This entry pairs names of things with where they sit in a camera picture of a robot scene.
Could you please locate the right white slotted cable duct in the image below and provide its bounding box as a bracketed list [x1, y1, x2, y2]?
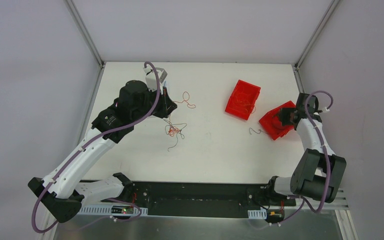
[247, 208, 267, 220]

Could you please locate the orange wire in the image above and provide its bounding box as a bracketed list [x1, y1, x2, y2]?
[164, 91, 197, 139]
[233, 89, 257, 114]

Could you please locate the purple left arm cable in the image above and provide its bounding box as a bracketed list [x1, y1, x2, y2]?
[30, 61, 164, 234]

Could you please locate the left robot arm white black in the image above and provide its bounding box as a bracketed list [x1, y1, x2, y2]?
[27, 80, 177, 223]

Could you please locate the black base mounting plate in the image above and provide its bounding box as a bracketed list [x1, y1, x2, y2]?
[116, 181, 296, 219]

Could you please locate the near red plastic bin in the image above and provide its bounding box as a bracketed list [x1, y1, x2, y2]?
[258, 101, 296, 141]

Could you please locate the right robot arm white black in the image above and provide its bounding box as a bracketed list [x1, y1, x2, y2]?
[263, 93, 347, 205]

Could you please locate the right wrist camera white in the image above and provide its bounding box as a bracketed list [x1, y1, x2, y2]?
[316, 105, 331, 114]

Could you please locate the red plastic bin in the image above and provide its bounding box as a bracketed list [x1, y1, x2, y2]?
[258, 101, 296, 141]
[224, 79, 261, 121]

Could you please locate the left white slotted cable duct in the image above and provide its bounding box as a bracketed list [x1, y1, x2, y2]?
[77, 204, 148, 217]

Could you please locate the aluminium frame rail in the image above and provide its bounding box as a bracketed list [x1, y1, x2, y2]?
[328, 188, 349, 210]

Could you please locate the far red plastic bin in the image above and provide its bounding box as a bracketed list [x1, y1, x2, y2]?
[224, 79, 261, 121]

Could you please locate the white slotted cable duct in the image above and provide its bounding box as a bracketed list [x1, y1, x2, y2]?
[77, 204, 148, 217]
[247, 208, 267, 220]

